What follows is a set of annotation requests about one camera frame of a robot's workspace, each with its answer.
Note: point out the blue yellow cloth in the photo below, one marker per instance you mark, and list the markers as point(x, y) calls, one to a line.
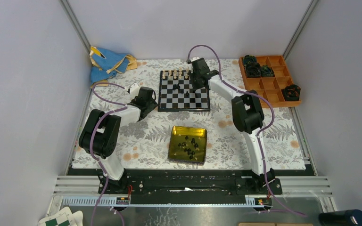
point(107, 64)

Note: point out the black coiled part middle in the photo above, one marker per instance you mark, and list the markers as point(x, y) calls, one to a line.
point(253, 70)

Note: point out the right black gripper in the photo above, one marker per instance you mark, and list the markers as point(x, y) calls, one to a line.
point(194, 86)

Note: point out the yellow metal tray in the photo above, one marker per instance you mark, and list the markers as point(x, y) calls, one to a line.
point(200, 135)

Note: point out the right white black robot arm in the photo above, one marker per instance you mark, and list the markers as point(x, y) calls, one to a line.
point(247, 116)

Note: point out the black coiled part top left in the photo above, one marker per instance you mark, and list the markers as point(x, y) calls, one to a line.
point(249, 59)

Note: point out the black cylinder bottle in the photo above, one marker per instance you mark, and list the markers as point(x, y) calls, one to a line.
point(341, 218)

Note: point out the black white chess board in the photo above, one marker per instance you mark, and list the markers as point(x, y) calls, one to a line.
point(175, 101)

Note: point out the row of white chess pieces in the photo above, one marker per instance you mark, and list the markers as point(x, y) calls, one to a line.
point(174, 75)

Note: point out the floral patterned table mat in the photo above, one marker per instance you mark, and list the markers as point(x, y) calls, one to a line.
point(144, 145)

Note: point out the black mounting base rail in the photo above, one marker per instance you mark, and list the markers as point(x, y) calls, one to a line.
point(231, 181)

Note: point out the green white checkered paper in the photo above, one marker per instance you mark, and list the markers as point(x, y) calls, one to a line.
point(63, 218)

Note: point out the black coiled part in organizer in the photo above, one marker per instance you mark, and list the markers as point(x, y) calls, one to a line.
point(266, 71)

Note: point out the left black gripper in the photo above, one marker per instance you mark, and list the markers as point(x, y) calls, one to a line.
point(152, 104)

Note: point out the orange compartment organizer tray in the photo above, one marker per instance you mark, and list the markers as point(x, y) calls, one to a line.
point(271, 87)

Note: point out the black chess pieces in tray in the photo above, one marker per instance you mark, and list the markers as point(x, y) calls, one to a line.
point(187, 148)

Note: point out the black part at tray edge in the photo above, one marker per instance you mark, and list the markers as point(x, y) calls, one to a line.
point(291, 92)

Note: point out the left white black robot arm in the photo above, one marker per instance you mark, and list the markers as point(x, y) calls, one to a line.
point(101, 131)

